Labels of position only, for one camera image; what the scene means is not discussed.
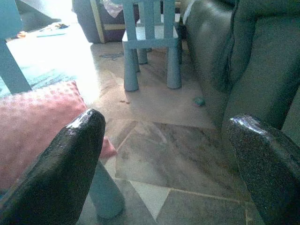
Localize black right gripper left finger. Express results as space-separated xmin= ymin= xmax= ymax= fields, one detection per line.
xmin=0 ymin=108 xmax=106 ymax=225

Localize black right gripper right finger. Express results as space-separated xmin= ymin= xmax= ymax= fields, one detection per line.
xmin=225 ymin=114 xmax=300 ymax=225

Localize pink dotted plush pillow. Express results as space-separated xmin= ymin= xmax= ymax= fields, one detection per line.
xmin=0 ymin=80 xmax=118 ymax=191

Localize dark green leather sofa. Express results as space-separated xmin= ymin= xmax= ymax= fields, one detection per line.
xmin=182 ymin=0 xmax=300 ymax=169

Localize light blue plastic child chair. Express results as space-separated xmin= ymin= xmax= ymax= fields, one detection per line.
xmin=0 ymin=0 xmax=125 ymax=219
xmin=121 ymin=0 xmax=183 ymax=92

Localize small green ball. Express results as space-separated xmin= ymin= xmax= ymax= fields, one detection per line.
xmin=193 ymin=96 xmax=207 ymax=107

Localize purple ottoman with beige trim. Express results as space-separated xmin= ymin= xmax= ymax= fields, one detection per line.
xmin=72 ymin=0 xmax=141 ymax=45

